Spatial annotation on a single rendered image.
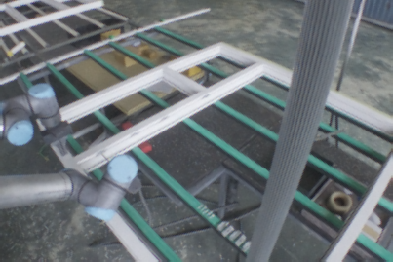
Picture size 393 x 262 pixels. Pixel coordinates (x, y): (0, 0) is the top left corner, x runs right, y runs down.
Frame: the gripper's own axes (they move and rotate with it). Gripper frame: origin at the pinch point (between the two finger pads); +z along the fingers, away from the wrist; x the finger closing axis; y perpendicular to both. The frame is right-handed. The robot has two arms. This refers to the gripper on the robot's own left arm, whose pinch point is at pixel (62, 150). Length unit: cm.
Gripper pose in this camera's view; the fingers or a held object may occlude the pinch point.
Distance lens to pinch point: 140.7
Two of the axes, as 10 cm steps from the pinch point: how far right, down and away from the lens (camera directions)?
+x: -7.3, 4.1, -5.4
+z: 0.0, 8.0, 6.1
